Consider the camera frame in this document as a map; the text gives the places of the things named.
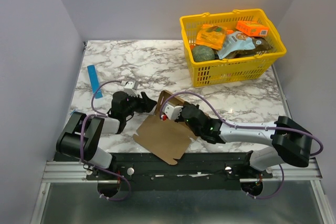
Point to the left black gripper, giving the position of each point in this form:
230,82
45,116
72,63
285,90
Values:
146,104

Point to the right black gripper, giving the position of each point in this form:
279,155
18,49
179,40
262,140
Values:
184,112

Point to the brown cardboard box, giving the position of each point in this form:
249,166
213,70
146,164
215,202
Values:
167,139

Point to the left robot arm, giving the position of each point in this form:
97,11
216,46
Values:
81,134

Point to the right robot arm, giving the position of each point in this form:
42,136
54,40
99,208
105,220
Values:
285,140

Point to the orange carton box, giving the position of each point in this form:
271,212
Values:
252,29

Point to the long blue bar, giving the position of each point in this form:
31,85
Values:
94,81

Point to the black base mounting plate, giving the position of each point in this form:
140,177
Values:
194,171

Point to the green round melon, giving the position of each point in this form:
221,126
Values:
203,53

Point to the yellow plastic basket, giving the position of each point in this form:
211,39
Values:
229,70

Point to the orange snack pouch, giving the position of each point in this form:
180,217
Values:
212,36

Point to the light blue snack bag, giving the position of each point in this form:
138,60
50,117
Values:
234,43

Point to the dark brown snack bag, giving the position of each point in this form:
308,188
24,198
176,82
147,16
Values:
258,47

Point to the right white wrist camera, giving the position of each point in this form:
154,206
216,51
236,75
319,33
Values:
171,112

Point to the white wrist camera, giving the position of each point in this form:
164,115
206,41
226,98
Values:
130,87
171,112

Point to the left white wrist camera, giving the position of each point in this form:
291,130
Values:
130,87

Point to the aluminium frame rail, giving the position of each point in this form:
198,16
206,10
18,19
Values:
66,196

